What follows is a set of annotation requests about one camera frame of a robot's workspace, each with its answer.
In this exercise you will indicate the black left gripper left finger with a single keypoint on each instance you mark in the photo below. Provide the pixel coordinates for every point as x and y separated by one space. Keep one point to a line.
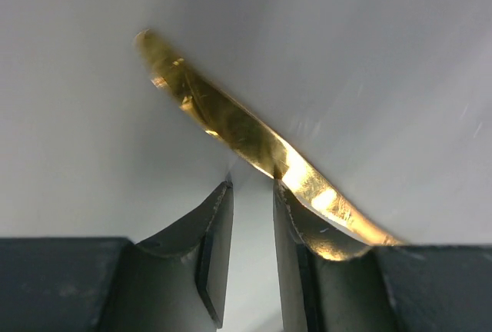
175 280

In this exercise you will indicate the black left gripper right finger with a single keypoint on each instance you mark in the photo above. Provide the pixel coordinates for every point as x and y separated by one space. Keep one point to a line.
330 281

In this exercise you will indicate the gold metal knife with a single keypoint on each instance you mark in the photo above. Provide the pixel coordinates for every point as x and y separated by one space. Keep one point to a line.
228 121

